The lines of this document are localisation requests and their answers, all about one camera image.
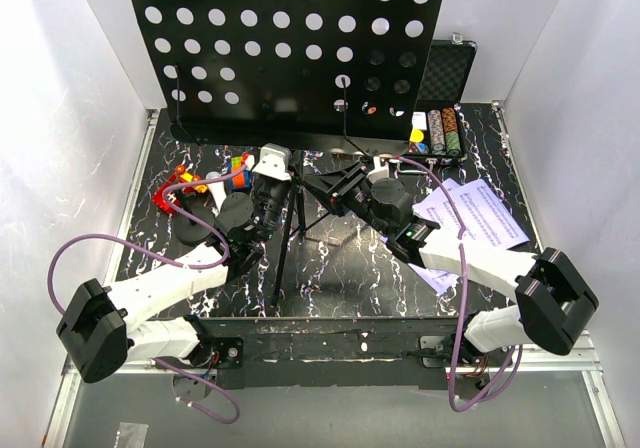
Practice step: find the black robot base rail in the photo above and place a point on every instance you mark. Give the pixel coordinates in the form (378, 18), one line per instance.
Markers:
(323, 352)

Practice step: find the sheet music page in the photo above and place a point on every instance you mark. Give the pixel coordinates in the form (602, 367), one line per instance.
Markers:
(484, 215)
(440, 273)

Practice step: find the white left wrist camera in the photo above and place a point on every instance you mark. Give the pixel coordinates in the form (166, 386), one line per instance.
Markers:
(273, 162)

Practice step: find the yellow dealer chip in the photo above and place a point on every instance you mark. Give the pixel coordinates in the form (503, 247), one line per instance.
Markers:
(417, 136)

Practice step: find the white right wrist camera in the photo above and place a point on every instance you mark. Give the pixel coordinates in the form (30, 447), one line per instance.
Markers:
(381, 168)

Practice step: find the playing card deck box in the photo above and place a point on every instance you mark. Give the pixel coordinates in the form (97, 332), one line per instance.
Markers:
(419, 121)

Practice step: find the black poker chip case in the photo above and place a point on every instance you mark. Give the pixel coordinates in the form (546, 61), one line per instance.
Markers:
(444, 80)

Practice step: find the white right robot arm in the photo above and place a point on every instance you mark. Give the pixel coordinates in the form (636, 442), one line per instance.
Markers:
(551, 302)

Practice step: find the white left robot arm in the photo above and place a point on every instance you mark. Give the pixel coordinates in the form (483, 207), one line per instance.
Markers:
(103, 327)

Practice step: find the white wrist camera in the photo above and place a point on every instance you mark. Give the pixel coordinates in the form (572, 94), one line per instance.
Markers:
(381, 168)
(273, 162)

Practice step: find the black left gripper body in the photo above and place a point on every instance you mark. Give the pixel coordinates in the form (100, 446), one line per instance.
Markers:
(272, 200)

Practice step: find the black tripod music stand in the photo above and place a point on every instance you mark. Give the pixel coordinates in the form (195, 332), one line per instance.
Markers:
(334, 81)

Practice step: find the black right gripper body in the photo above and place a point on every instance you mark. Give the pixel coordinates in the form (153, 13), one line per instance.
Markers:
(356, 200)

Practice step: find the red toy brick house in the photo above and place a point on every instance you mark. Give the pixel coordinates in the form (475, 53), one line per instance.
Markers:
(180, 175)

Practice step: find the orange blue toy car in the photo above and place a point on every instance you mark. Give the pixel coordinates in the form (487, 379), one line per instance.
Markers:
(242, 181)

